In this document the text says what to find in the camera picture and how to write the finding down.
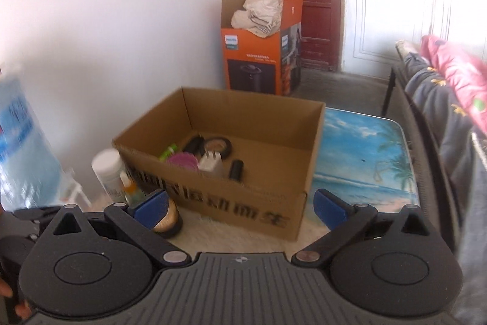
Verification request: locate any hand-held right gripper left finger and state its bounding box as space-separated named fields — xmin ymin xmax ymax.
xmin=38 ymin=190 xmax=191 ymax=267

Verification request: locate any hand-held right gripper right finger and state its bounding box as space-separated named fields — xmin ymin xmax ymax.
xmin=291 ymin=189 xmax=436 ymax=267

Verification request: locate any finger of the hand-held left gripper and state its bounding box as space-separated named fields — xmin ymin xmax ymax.
xmin=13 ymin=206 xmax=63 ymax=234

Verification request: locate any gold lid jar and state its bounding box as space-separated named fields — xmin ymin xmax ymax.
xmin=152 ymin=199 xmax=184 ymax=234

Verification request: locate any white plastic bottle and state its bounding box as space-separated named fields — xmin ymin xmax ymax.
xmin=91 ymin=149 xmax=124 ymax=204

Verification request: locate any pink folding bowl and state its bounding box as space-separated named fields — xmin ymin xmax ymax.
xmin=167 ymin=152 xmax=200 ymax=170

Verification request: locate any green tube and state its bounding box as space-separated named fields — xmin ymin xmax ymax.
xmin=159 ymin=143 xmax=179 ymax=162

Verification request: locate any brown cardboard box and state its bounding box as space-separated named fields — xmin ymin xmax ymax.
xmin=111 ymin=86 xmax=327 ymax=242

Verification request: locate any white charger plug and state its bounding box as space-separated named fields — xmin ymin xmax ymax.
xmin=198 ymin=150 xmax=225 ymax=179

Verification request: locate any black cylinder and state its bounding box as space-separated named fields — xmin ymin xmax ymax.
xmin=229 ymin=158 xmax=245 ymax=182

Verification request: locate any black tape roll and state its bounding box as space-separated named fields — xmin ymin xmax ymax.
xmin=201 ymin=136 xmax=233 ymax=160

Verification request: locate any person's left hand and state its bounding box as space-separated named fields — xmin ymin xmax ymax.
xmin=0 ymin=277 xmax=33 ymax=320

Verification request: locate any small orange bottle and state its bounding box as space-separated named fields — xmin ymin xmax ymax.
xmin=120 ymin=173 xmax=147 ymax=207

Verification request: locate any blue printed plastic pack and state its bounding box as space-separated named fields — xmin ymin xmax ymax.
xmin=0 ymin=62 xmax=65 ymax=211

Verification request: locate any beach print table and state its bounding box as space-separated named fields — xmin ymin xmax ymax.
xmin=300 ymin=106 xmax=421 ymax=234

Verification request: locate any black key fob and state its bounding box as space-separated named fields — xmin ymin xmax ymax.
xmin=183 ymin=135 xmax=205 ymax=154

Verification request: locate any grey blanket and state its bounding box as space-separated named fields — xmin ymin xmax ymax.
xmin=396 ymin=39 xmax=487 ymax=325

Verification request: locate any orange printed appliance box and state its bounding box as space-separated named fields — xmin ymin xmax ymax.
xmin=221 ymin=0 xmax=304 ymax=97

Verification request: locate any beige bed mattress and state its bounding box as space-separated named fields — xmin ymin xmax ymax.
xmin=395 ymin=39 xmax=423 ymax=57

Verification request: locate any pink quilt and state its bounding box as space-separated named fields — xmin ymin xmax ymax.
xmin=419 ymin=35 xmax=487 ymax=137

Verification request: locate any beige cloth bundle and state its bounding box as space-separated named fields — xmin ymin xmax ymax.
xmin=231 ymin=0 xmax=284 ymax=38

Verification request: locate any white panelled door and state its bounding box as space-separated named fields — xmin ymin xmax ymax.
xmin=340 ymin=0 xmax=457 ymax=80

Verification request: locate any white plastic frame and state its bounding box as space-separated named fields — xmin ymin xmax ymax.
xmin=59 ymin=167 xmax=92 ymax=207

